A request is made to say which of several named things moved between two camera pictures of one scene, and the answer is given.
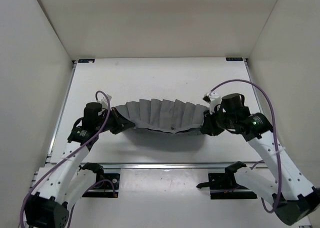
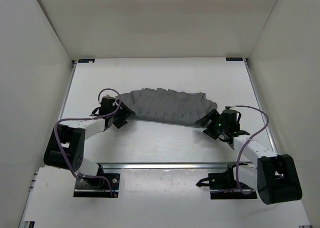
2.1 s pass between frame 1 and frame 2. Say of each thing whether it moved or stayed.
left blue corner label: stayed
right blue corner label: stayed
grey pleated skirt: moved
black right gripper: moved
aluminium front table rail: stayed
